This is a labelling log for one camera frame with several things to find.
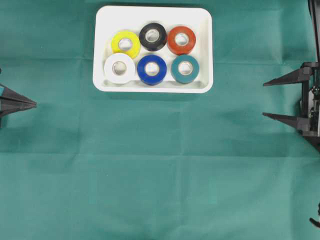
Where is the teal tape roll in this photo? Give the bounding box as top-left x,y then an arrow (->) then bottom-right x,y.
171,54 -> 200,84

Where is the red tape roll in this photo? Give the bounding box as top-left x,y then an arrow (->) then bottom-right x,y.
167,26 -> 196,55

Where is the black tape roll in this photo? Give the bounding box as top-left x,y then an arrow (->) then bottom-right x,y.
139,22 -> 167,52

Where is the white plastic tray case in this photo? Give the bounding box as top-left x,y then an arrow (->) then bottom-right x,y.
92,5 -> 214,94

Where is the blue tape roll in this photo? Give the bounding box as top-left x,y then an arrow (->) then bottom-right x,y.
137,54 -> 167,86

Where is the white tape roll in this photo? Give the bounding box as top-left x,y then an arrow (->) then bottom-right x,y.
103,53 -> 136,85

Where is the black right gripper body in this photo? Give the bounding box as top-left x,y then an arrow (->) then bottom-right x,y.
298,62 -> 320,137

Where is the black clip at edge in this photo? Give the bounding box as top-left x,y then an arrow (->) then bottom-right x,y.
309,202 -> 320,227

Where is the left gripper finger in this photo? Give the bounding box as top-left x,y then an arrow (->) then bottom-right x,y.
0,99 -> 37,117
0,84 -> 37,106

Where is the yellow tape roll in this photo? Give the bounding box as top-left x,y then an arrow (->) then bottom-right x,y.
111,30 -> 141,59

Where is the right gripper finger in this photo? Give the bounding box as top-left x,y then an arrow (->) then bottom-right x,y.
263,67 -> 312,87
262,112 -> 304,130

